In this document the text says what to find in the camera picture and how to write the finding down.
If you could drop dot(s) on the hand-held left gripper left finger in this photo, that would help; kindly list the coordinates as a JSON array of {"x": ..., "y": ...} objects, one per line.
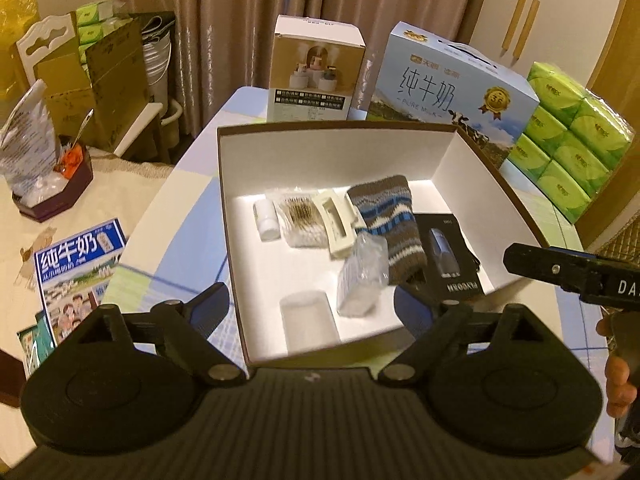
[{"x": 212, "y": 310}]

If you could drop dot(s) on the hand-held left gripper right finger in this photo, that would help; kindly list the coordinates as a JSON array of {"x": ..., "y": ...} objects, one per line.
[{"x": 407, "y": 310}]

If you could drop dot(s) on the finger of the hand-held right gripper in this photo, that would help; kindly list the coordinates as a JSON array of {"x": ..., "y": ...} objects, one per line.
[{"x": 545, "y": 265}]

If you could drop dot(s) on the knitted patterned pouch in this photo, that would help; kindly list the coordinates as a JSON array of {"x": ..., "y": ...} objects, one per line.
[{"x": 385, "y": 220}]

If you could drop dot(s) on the translucent plastic container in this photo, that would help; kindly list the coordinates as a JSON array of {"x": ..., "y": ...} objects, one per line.
[{"x": 307, "y": 320}]

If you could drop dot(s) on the small white bottle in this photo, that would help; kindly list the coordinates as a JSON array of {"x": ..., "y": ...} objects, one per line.
[{"x": 265, "y": 220}]

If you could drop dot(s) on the beige plastic holder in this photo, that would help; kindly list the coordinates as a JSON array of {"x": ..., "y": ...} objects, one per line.
[{"x": 337, "y": 225}]

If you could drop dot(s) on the bag of cotton swabs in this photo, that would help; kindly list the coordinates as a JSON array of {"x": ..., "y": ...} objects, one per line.
[{"x": 300, "y": 217}]

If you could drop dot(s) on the brown cardboard box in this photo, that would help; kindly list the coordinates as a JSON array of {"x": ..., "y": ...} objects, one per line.
[{"x": 240, "y": 175}]

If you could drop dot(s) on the person's right hand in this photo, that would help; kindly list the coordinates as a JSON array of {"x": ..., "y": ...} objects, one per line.
[{"x": 617, "y": 385}]

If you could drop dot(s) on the quilted chair cushion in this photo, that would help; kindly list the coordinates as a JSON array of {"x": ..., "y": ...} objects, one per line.
[{"x": 620, "y": 240}]

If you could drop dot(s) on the black product box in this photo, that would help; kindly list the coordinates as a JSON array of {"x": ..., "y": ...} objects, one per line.
[{"x": 450, "y": 270}]

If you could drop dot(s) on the bundle of green tissue packs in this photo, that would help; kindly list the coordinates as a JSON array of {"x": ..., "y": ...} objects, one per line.
[{"x": 570, "y": 145}]

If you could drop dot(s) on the milk box on side table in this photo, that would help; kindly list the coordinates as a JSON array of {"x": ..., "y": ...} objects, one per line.
[{"x": 75, "y": 270}]

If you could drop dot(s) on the small colourful booklet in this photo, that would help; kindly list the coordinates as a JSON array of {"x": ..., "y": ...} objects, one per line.
[{"x": 35, "y": 345}]

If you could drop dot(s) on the dark wooden box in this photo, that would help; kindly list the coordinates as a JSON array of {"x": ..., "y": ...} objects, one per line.
[{"x": 55, "y": 195}]

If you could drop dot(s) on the small orange object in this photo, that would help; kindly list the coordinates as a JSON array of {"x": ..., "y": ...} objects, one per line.
[{"x": 72, "y": 160}]

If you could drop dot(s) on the blue milk carton box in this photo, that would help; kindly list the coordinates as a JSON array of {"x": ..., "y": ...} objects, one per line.
[{"x": 430, "y": 90}]

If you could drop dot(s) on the metal utensil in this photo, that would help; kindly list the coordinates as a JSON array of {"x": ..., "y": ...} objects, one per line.
[{"x": 84, "y": 127}]

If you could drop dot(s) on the wooden door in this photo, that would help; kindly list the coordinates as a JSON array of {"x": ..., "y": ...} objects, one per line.
[{"x": 617, "y": 45}]

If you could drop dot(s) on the brown cardboard carton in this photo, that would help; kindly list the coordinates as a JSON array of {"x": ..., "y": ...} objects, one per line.
[{"x": 115, "y": 85}]

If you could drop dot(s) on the clear printed plastic bag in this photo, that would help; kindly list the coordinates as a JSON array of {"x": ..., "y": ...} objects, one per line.
[{"x": 27, "y": 140}]

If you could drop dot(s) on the white wardrobe door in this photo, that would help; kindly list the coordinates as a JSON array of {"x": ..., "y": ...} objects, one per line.
[{"x": 565, "y": 10}]

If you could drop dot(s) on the white product box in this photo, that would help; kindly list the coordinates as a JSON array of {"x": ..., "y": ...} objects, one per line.
[{"x": 312, "y": 70}]

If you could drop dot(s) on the metal bucket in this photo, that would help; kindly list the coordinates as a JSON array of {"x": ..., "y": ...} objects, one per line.
[{"x": 157, "y": 55}]

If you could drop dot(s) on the small green tissue bundle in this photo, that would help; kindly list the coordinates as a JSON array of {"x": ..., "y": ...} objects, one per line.
[{"x": 97, "y": 25}]

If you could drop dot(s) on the yellow plastic bag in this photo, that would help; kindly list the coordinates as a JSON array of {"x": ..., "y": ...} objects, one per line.
[{"x": 17, "y": 25}]

